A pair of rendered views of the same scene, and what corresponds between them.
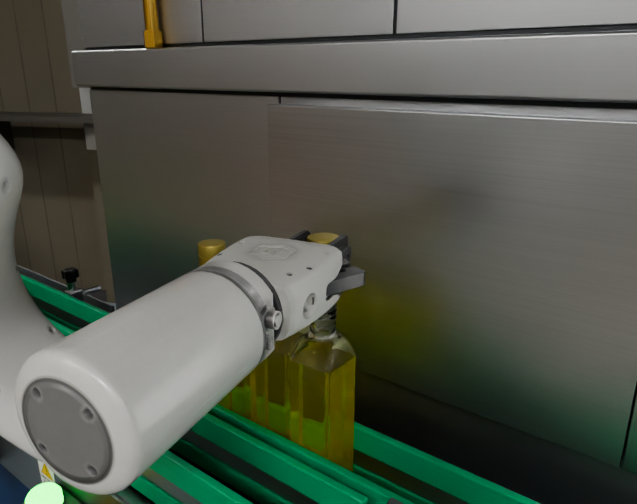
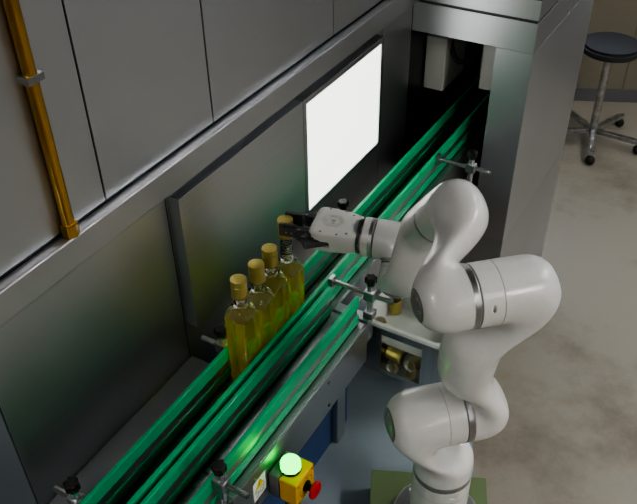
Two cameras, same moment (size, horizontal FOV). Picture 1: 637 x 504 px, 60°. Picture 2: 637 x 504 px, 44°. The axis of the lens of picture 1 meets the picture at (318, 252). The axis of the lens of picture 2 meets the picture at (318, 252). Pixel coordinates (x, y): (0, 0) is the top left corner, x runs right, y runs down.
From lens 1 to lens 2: 1.70 m
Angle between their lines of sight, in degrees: 84
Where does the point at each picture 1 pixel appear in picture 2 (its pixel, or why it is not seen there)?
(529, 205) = (277, 155)
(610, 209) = (293, 139)
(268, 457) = (305, 320)
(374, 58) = (220, 138)
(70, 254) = not seen: outside the picture
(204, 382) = not seen: hidden behind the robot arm
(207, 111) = (115, 243)
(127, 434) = not seen: hidden behind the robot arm
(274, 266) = (349, 218)
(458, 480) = (309, 264)
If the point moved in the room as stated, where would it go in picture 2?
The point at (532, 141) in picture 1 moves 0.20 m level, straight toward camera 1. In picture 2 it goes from (274, 132) to (361, 142)
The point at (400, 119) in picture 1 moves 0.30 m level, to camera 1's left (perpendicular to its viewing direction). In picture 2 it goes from (237, 157) to (245, 242)
